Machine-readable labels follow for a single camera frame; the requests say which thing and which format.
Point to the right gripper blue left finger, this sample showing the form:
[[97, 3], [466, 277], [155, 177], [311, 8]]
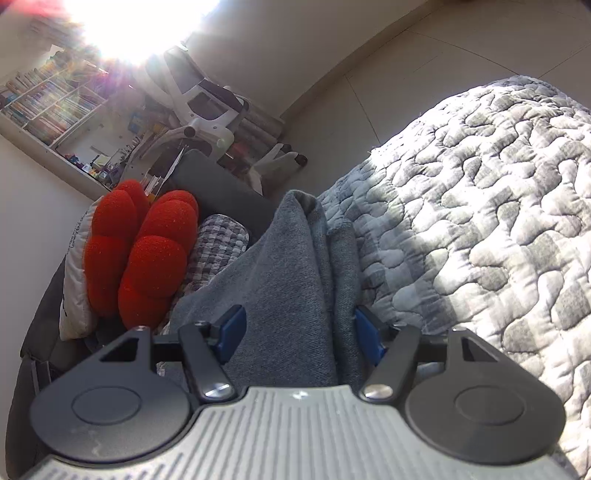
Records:
[[206, 347]]

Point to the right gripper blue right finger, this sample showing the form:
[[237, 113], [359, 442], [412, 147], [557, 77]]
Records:
[[392, 350]]

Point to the grey knit cat sweater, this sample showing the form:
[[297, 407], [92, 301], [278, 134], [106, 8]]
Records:
[[299, 285]]

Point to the red knitted knot cushion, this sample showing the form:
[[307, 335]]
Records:
[[137, 254]]

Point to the grey white quilted blanket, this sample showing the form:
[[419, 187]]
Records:
[[472, 225]]

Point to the white office chair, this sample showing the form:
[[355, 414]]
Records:
[[225, 127]]

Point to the white bookshelf with books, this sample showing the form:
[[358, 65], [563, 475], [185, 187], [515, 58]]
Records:
[[74, 116]]

